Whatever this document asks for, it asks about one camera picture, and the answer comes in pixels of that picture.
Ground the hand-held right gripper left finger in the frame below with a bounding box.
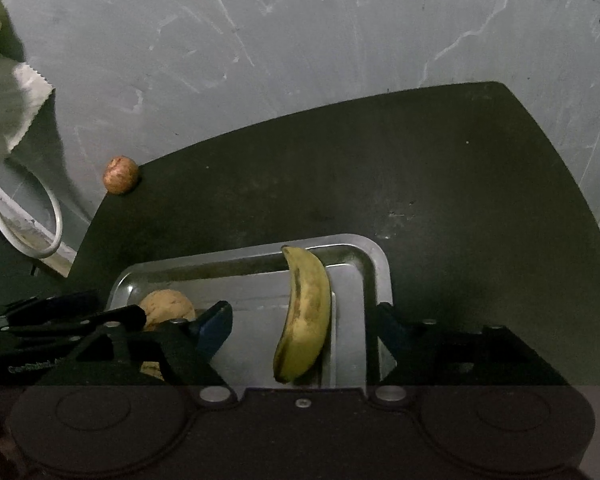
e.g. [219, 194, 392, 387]
[55, 300, 238, 407]

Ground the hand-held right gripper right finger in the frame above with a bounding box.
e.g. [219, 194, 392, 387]
[370, 302, 571, 406]

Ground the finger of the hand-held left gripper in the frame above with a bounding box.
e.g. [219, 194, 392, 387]
[9, 305, 147, 339]
[0, 290, 104, 327]

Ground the small striped pepino melon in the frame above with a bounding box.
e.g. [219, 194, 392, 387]
[138, 289, 197, 332]

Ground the rectangular metal tray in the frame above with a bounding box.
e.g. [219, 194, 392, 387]
[105, 233, 394, 388]

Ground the short spotted banana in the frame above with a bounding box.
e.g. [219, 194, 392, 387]
[272, 245, 332, 385]

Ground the red yellow apple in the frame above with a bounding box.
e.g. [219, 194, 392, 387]
[103, 156, 141, 194]

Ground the white cloth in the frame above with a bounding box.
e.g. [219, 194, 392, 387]
[0, 55, 57, 171]

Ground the white hose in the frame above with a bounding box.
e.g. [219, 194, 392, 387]
[0, 165, 64, 260]

